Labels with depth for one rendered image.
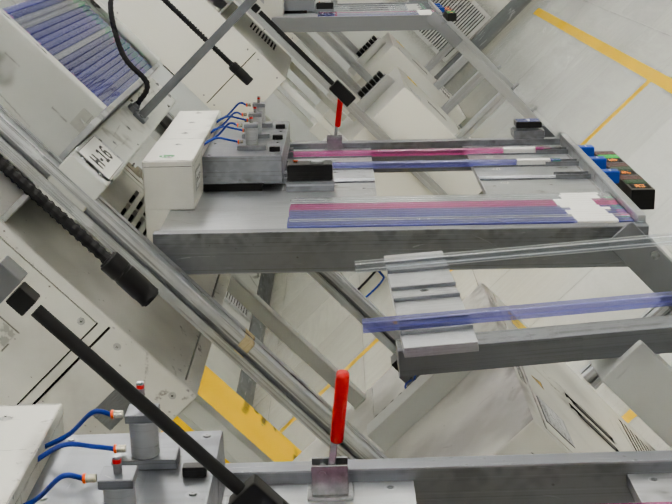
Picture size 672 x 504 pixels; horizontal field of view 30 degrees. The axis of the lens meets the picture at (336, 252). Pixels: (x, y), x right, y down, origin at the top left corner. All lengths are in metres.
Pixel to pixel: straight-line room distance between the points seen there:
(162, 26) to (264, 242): 3.60
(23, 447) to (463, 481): 0.36
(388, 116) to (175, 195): 3.42
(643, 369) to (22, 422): 0.66
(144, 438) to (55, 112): 1.01
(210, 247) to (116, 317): 0.19
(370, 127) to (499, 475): 4.30
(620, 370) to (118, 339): 0.80
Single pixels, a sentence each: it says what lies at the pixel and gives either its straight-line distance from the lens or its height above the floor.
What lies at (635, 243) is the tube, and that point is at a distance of 1.47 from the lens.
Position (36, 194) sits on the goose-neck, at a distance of 0.93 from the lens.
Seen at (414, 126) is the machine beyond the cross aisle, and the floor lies 0.47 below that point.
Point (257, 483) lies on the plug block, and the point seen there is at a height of 1.16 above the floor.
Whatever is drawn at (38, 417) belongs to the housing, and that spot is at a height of 1.24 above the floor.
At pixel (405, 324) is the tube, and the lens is 1.23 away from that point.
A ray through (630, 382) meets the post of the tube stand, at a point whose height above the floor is 0.78.
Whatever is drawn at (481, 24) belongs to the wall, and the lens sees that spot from 8.46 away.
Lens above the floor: 1.35
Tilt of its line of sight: 11 degrees down
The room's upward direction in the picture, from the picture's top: 47 degrees counter-clockwise
